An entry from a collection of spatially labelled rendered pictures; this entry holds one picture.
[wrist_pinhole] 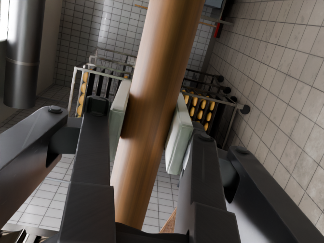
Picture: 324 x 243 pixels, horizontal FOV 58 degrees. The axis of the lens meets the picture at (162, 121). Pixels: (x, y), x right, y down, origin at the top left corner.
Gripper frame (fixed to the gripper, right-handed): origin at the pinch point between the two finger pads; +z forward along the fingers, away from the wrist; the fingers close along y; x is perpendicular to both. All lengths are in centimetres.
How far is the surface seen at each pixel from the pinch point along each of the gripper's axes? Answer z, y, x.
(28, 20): 287, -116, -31
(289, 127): 183, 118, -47
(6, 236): 143, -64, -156
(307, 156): 150, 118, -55
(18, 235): 140, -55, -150
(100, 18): 496, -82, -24
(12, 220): 157, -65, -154
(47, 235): 149, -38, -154
